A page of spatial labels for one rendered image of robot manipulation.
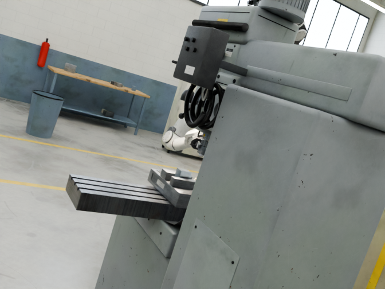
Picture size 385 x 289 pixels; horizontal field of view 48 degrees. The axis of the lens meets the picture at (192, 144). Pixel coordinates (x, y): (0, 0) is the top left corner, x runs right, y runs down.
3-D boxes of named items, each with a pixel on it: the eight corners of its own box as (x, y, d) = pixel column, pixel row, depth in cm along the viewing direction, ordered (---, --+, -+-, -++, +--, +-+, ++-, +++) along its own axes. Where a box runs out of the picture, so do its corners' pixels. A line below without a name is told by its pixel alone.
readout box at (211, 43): (169, 75, 169) (185, 23, 166) (188, 82, 174) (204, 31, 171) (192, 84, 152) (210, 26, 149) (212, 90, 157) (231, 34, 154)
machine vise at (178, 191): (146, 180, 224) (152, 160, 222) (171, 184, 232) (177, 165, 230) (175, 207, 194) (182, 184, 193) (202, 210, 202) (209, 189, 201)
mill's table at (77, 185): (65, 189, 196) (69, 173, 195) (268, 217, 259) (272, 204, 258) (76, 210, 176) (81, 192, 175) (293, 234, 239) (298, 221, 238)
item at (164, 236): (127, 211, 229) (133, 190, 227) (183, 217, 247) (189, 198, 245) (164, 258, 187) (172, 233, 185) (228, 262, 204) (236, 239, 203)
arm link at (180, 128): (158, 137, 257) (180, 107, 257) (173, 148, 263) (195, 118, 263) (164, 143, 247) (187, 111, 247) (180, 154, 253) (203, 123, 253)
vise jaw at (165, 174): (159, 175, 213) (161, 168, 212) (185, 179, 221) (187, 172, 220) (164, 179, 208) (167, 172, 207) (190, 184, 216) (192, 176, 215)
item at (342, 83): (215, 79, 191) (230, 35, 188) (254, 92, 202) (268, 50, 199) (354, 121, 123) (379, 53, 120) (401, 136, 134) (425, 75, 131)
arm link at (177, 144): (180, 143, 236) (160, 148, 251) (193, 152, 241) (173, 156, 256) (187, 127, 241) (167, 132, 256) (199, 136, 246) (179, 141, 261)
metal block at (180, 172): (173, 178, 210) (176, 167, 209) (183, 180, 213) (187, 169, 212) (177, 182, 206) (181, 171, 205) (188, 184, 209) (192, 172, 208)
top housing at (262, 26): (191, 35, 214) (201, 3, 212) (232, 51, 228) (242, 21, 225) (243, 43, 174) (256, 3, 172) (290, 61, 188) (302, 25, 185)
